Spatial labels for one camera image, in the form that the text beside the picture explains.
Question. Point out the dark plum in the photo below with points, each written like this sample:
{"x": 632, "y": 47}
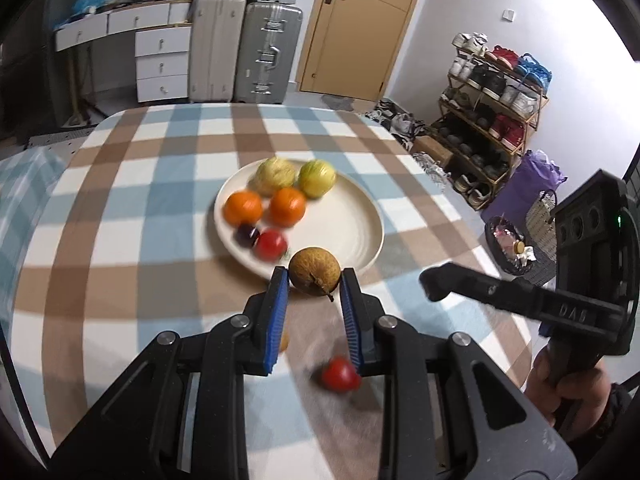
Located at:
{"x": 246, "y": 235}

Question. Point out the red tomato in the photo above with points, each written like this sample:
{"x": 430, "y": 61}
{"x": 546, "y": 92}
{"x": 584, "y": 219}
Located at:
{"x": 340, "y": 376}
{"x": 270, "y": 246}

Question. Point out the small brown pear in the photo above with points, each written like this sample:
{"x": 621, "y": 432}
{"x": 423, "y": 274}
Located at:
{"x": 315, "y": 272}
{"x": 285, "y": 339}

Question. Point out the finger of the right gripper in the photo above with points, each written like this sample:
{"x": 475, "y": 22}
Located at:
{"x": 553, "y": 307}

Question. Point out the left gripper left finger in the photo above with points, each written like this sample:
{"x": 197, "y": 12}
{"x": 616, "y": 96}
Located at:
{"x": 177, "y": 411}

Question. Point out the black basket with items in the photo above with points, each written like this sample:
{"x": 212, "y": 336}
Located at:
{"x": 508, "y": 246}

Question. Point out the shoe rack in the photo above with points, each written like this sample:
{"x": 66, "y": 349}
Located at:
{"x": 488, "y": 111}

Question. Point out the beige suitcase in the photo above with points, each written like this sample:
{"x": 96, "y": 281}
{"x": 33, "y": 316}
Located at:
{"x": 214, "y": 47}

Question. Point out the cardboard box on floor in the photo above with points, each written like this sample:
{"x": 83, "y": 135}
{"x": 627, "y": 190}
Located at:
{"x": 428, "y": 146}

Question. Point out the silver suitcase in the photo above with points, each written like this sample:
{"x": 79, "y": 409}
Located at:
{"x": 268, "y": 43}

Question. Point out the purple bag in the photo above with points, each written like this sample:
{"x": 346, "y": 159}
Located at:
{"x": 536, "y": 173}

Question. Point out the woven basket bag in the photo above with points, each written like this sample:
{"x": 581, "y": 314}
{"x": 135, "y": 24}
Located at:
{"x": 540, "y": 223}

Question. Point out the green yellow guava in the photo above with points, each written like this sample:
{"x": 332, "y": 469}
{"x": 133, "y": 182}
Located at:
{"x": 316, "y": 178}

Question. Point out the side table teal cloth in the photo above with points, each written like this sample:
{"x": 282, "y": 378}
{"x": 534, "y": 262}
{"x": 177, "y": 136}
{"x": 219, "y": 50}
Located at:
{"x": 27, "y": 180}

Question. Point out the white drawer desk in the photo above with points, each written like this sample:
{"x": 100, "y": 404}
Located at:
{"x": 161, "y": 33}

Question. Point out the person right hand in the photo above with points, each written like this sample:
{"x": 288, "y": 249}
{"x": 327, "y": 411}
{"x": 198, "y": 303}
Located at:
{"x": 590, "y": 389}

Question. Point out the checkered tablecloth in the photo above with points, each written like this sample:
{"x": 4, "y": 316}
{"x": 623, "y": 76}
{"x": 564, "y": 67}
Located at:
{"x": 124, "y": 250}

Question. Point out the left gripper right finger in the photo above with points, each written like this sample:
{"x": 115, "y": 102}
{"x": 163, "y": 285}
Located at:
{"x": 449, "y": 411}

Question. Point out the orange tangerine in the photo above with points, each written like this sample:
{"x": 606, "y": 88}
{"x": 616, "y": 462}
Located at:
{"x": 243, "y": 207}
{"x": 287, "y": 207}

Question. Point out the wrinkled yellow guava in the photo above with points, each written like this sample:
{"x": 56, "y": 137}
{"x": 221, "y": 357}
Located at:
{"x": 273, "y": 174}

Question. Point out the wooden door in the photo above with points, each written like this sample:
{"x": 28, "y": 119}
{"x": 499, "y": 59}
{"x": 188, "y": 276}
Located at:
{"x": 351, "y": 46}

